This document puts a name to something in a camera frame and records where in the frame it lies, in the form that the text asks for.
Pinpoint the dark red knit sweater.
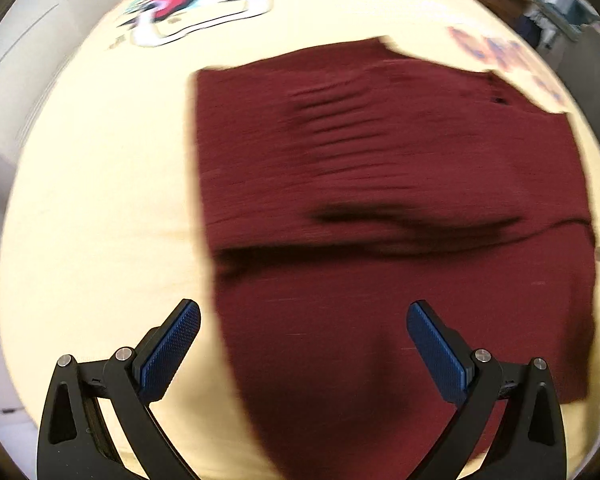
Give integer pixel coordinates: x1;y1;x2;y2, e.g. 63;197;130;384
195;39;595;479

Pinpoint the white wardrobe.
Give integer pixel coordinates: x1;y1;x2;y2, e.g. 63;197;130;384
0;0;142;480

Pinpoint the yellow dinosaur bedspread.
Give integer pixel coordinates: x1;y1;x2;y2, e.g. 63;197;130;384
0;0;600;479

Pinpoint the grey desk chair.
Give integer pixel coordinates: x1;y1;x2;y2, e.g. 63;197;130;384
557;25;600;144

